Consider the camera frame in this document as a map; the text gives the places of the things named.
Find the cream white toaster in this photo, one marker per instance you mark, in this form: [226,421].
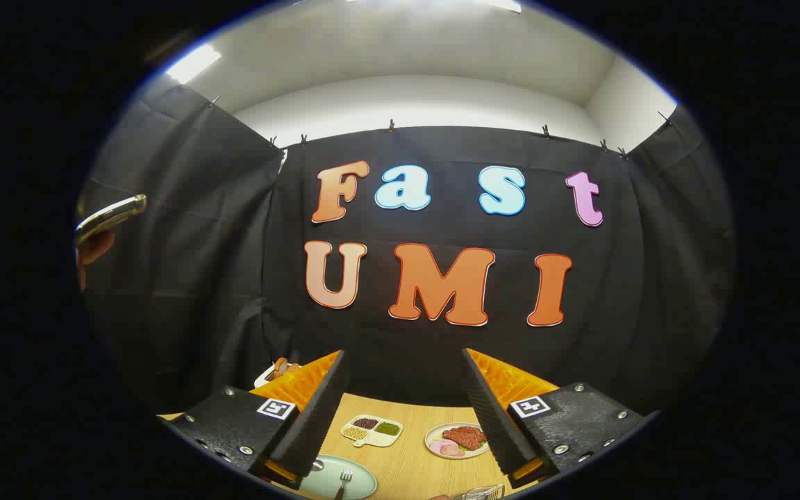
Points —
[264,378]

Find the brown meat steak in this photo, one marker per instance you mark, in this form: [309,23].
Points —
[464,437]

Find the ceiling light panel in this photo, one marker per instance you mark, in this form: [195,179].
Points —
[192,62]

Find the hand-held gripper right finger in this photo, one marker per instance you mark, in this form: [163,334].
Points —
[494,423]

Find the pile of yellow soybeans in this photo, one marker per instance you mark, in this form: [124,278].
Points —
[355,433]

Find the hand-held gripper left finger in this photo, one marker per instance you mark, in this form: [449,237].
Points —
[317,423]

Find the smartphone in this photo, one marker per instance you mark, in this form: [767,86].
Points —
[112,215]

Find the white divided tray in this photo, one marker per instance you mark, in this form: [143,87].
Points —
[372,439]

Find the pile of dark red beans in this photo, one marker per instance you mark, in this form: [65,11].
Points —
[365,423]

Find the white oval food plate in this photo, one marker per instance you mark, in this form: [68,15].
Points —
[435,434]

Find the light green round plate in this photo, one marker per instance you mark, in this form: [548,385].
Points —
[327,479]

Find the pile of green beans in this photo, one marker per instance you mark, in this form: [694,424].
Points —
[387,428]

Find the pink ham slice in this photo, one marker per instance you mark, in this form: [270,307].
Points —
[445,448]

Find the brown toast slice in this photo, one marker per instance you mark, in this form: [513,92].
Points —
[280,366]

